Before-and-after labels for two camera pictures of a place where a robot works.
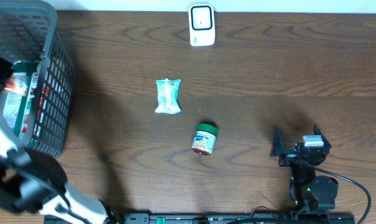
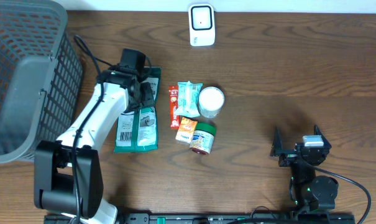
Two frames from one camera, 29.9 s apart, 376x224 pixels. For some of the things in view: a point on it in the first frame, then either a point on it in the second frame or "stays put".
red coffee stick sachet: (17, 83) to (173, 103)
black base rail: (240, 218) stays put
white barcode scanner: (201, 24) stays put
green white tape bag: (16, 107) to (138, 130)
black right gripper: (289, 156) stays put
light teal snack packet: (168, 96) to (188, 94)
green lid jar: (204, 139) stays put
